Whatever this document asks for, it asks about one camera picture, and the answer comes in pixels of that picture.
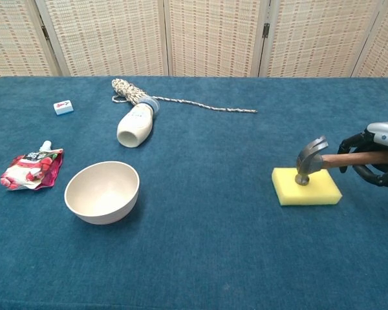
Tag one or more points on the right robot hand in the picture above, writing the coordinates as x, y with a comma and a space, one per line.
383, 137

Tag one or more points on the yellow sponge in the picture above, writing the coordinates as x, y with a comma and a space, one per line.
310, 192

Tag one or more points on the woven folding screen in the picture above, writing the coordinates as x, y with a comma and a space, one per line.
194, 37

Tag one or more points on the blue table cloth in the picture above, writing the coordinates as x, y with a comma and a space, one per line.
194, 242

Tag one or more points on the white plastic bottle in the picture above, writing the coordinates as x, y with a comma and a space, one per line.
137, 124

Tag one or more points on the beige bowl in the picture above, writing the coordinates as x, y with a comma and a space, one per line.
101, 192

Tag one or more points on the white mahjong tile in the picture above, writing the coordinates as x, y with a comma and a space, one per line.
63, 107

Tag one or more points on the red drink pouch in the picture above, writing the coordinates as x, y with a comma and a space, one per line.
34, 171

